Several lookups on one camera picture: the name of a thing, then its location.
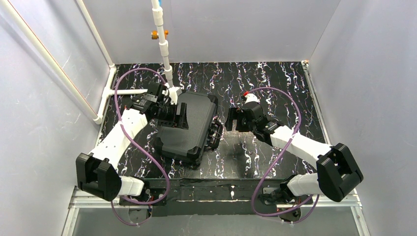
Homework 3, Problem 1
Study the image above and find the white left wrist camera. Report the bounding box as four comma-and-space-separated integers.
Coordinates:
167, 87, 182, 105

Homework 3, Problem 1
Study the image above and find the white pvc pipe pole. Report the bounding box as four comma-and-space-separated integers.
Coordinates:
151, 0, 174, 88

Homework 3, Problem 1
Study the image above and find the white pipe frame left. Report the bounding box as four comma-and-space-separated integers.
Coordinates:
0, 0, 154, 125

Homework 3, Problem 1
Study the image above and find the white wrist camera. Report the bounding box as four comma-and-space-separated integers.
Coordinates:
243, 92, 260, 104
167, 87, 182, 105

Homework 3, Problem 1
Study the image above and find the black poker set case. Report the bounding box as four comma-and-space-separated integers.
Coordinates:
153, 91, 223, 166

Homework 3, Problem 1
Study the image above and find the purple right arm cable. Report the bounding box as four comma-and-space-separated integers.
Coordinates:
242, 87, 320, 224

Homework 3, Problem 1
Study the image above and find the aluminium rail frame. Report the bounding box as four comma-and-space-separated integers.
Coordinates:
76, 60, 363, 224

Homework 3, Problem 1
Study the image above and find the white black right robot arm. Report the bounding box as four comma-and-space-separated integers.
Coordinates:
225, 101, 364, 202

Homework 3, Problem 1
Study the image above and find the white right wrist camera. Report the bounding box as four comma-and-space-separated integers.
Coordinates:
243, 92, 260, 104

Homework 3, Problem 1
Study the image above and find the orange pipe clamp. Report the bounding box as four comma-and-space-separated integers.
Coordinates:
151, 29, 169, 40

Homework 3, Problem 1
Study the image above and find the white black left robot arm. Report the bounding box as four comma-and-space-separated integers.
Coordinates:
76, 83, 188, 202

